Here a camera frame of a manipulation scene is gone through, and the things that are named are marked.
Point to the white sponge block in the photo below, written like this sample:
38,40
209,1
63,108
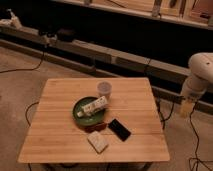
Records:
98,142

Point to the translucent plastic cup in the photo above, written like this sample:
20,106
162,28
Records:
104,89

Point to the green round plate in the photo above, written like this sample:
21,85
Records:
87,116

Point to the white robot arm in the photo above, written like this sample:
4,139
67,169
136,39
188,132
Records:
195,85

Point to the red chili pepper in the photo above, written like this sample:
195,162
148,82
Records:
97,127

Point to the white tube on plate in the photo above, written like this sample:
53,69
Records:
93,107

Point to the cream gripper end piece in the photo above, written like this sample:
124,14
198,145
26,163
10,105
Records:
186,107

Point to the wooden folding table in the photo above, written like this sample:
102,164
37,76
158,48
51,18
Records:
56,135

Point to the black device on ledge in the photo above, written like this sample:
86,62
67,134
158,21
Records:
66,35

